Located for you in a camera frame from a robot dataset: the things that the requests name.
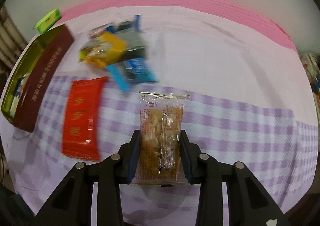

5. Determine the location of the yellow snack packet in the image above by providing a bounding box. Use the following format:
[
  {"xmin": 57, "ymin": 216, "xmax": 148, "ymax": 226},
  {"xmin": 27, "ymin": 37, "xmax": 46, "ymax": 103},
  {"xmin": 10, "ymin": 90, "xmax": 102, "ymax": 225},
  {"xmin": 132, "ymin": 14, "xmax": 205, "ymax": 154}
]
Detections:
[{"xmin": 79, "ymin": 32, "xmax": 127, "ymax": 68}]

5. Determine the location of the green tissue pack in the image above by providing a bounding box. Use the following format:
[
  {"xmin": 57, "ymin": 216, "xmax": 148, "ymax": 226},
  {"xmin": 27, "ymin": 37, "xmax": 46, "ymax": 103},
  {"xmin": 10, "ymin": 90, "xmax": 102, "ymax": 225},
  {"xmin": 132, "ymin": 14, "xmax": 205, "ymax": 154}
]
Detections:
[{"xmin": 32, "ymin": 9, "xmax": 63, "ymax": 35}]

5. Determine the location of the clear packet of brown pastry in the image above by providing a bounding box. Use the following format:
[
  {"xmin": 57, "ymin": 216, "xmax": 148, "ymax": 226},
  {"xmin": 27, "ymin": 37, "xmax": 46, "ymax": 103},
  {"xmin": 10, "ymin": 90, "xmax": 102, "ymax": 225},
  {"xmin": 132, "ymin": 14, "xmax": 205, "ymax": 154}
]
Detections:
[{"xmin": 130, "ymin": 91, "xmax": 192, "ymax": 187}]

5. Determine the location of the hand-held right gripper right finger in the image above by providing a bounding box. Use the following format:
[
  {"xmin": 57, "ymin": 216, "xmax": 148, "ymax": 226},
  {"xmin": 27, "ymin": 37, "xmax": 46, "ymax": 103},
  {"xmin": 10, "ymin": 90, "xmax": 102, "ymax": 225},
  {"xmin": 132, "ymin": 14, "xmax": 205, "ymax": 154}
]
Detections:
[{"xmin": 179, "ymin": 129, "xmax": 292, "ymax": 226}]

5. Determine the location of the pink white wrapped snack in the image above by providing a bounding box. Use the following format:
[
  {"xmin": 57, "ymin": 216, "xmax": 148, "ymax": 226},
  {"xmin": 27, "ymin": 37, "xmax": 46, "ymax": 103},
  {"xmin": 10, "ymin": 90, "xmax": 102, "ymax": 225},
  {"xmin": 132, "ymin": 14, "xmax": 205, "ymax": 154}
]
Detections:
[{"xmin": 88, "ymin": 26, "xmax": 108, "ymax": 39}]

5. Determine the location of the blue cookie packet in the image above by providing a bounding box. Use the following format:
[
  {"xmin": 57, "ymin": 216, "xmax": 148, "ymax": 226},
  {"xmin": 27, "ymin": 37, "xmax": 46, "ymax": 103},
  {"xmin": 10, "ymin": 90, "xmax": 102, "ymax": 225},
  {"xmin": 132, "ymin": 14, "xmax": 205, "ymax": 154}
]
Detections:
[
  {"xmin": 105, "ymin": 14, "xmax": 143, "ymax": 33},
  {"xmin": 107, "ymin": 57, "xmax": 160, "ymax": 92}
]

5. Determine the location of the grey-green seaweed snack packet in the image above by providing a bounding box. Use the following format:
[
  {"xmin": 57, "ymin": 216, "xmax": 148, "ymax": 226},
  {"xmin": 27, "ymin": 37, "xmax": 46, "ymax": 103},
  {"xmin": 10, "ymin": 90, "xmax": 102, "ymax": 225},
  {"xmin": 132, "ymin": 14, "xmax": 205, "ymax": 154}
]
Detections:
[{"xmin": 117, "ymin": 26, "xmax": 148, "ymax": 63}]

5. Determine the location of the maroon tin box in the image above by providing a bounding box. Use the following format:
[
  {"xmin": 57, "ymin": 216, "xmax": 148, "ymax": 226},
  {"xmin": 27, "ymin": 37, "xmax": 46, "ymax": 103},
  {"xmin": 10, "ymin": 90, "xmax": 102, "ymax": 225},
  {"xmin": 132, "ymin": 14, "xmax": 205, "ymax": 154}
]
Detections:
[{"xmin": 0, "ymin": 23, "xmax": 75, "ymax": 134}]

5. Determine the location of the red snack packet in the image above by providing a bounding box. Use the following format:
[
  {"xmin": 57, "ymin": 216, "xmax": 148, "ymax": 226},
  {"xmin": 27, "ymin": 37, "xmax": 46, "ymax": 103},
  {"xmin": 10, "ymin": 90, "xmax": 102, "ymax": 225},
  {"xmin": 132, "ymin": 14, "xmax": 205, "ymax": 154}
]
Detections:
[{"xmin": 61, "ymin": 76, "xmax": 109, "ymax": 163}]

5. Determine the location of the pink and purple checked bedsheet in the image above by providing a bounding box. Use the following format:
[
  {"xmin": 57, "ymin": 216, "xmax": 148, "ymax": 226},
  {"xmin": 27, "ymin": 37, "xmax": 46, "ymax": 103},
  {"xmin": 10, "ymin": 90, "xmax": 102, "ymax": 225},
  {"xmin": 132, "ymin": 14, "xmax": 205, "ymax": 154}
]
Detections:
[{"xmin": 0, "ymin": 0, "xmax": 320, "ymax": 226}]

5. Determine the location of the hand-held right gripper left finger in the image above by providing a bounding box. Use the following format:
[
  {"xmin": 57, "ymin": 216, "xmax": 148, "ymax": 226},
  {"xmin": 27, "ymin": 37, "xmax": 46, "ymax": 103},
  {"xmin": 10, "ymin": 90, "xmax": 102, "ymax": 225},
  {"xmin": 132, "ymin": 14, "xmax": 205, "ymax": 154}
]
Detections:
[{"xmin": 32, "ymin": 129, "xmax": 141, "ymax": 226}]

